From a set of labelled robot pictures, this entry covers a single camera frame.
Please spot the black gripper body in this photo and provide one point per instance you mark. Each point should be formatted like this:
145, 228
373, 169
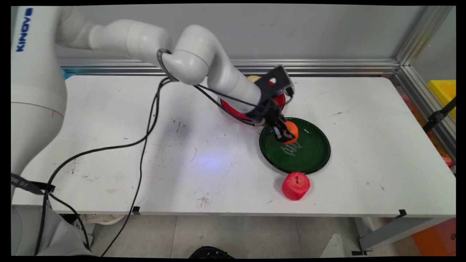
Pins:
265, 111

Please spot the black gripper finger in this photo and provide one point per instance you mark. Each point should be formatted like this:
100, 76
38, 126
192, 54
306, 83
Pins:
284, 120
279, 134

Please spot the orange toy fruit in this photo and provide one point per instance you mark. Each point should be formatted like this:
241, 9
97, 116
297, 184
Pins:
292, 131

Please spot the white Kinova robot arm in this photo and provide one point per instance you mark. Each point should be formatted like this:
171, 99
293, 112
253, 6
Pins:
36, 91

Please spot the grey robot base cover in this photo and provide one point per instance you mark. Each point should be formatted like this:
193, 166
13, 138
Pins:
54, 236

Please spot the red round plate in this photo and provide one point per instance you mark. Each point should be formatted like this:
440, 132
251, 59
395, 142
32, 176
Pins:
236, 111

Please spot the tan round food item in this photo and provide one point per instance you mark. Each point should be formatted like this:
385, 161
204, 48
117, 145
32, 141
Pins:
253, 78

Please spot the dark green round plate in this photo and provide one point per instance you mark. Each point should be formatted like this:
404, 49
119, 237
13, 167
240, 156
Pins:
313, 153

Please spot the red toy apple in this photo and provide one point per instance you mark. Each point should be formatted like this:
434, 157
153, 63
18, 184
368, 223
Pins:
295, 187

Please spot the black round floor object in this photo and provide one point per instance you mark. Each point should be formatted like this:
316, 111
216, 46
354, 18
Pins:
211, 253

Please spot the small black table clip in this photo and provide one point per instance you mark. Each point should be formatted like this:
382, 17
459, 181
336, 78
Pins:
136, 210
402, 213

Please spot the grey metal table leg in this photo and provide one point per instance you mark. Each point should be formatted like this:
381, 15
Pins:
397, 231

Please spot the yellow plastic bin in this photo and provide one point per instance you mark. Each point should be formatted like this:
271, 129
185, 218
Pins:
444, 91

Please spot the orange box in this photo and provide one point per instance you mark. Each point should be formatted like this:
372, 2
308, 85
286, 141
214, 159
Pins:
437, 238

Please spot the white shoe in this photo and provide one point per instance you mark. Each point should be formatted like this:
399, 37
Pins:
102, 219

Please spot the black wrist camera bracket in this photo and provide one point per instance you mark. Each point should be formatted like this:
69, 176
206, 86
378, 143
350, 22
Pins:
273, 82

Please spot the horizontal aluminium frame rail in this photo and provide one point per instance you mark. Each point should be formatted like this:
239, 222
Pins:
327, 67

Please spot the side aluminium frame rail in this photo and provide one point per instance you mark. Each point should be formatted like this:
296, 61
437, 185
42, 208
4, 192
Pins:
426, 105

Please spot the upright aluminium frame post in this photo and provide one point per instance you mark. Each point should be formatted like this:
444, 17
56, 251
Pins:
422, 34

